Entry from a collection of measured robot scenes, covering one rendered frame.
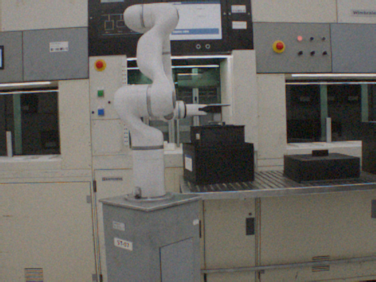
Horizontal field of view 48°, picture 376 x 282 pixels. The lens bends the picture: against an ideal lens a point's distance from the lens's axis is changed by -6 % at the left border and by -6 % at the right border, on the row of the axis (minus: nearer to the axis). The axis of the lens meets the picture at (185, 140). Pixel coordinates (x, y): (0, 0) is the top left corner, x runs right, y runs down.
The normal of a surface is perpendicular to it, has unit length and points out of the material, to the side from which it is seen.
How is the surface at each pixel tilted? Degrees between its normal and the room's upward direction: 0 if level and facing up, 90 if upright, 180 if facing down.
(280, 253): 90
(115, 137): 90
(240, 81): 90
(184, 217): 90
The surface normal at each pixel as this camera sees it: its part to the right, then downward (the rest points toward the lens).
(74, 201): 0.04, 0.05
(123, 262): -0.67, 0.06
